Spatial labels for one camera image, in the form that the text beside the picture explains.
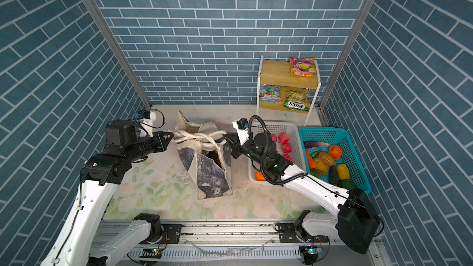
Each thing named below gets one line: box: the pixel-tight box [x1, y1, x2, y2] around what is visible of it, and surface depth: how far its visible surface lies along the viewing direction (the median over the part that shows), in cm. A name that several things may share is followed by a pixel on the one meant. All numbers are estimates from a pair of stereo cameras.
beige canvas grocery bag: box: [171, 109, 233, 201], surface depth 75 cm
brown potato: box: [317, 151, 335, 167], surface depth 93 cm
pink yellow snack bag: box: [289, 57, 317, 77], surface depth 91 cm
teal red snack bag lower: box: [259, 83, 282, 104], surface depth 103 cm
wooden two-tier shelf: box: [256, 55, 322, 127], surface depth 91 cm
